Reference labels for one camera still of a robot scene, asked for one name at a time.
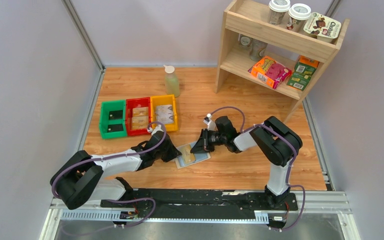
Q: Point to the left glass jar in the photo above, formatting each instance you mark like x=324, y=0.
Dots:
x=244, y=41

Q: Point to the paper coffee cup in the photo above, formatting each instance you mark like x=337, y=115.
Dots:
x=278, y=9
x=298, y=14

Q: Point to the green soap bottle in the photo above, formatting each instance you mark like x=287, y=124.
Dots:
x=172, y=84

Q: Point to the gold cards in red bin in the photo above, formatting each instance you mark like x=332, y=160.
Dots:
x=140, y=118

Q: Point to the right paper coffee cup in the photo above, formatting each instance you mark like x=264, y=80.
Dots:
x=298, y=14

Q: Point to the aluminium frame rail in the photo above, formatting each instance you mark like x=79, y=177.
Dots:
x=322, y=215

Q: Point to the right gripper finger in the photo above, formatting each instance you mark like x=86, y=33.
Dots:
x=211, y=140
x=201, y=144

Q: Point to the wooden shelf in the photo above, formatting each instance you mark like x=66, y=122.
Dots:
x=247, y=17

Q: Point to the green plastic bin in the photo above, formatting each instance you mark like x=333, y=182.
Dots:
x=107, y=106

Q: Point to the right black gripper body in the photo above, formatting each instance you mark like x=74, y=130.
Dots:
x=223, y=138

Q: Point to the right glass jar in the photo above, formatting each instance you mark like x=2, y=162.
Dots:
x=257, y=51

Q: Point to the Chobani yogurt cup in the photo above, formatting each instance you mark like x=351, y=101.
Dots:
x=322, y=27

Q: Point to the black cards in green bin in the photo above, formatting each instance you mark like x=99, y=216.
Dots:
x=115, y=121

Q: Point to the red plastic bin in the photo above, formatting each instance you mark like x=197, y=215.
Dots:
x=133, y=103

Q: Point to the gold credit card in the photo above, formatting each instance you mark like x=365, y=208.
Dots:
x=187, y=157

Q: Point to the yellow plastic bin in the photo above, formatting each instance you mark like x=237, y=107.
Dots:
x=163, y=100

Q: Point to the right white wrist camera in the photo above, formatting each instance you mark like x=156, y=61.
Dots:
x=210, y=125

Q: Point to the silver cards in yellow bin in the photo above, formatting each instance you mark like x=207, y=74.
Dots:
x=165, y=119

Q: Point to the orange pink snack box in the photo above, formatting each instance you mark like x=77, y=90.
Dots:
x=270, y=72

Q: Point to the glass jar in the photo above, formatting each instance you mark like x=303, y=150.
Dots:
x=244, y=41
x=257, y=51

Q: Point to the green orange juice box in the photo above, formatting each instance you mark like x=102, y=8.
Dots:
x=303, y=71

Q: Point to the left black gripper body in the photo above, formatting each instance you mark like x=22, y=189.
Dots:
x=167, y=154

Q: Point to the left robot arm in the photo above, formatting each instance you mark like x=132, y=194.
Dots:
x=82, y=177

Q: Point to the white credit card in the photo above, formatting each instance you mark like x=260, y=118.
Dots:
x=164, y=109

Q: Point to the left paper coffee cup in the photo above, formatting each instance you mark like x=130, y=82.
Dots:
x=278, y=9

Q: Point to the beige card holder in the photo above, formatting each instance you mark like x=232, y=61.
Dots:
x=199, y=157

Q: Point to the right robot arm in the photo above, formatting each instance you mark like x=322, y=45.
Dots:
x=278, y=143

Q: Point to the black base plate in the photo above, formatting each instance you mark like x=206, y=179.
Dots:
x=202, y=203

